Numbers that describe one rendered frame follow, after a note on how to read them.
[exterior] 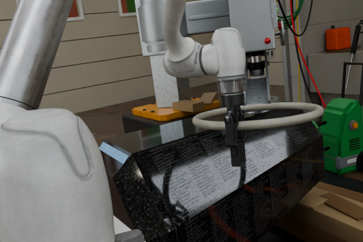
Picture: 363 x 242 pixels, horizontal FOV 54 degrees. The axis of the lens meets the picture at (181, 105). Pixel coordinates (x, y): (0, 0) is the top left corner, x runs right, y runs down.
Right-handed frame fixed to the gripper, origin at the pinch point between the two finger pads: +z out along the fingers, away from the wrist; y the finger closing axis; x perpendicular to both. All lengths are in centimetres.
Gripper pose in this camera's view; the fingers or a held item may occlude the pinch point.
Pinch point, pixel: (237, 154)
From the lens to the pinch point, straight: 121.2
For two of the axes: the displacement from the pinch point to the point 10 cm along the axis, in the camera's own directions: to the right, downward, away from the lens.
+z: 1.1, 9.9, 1.0
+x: -8.8, 0.5, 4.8
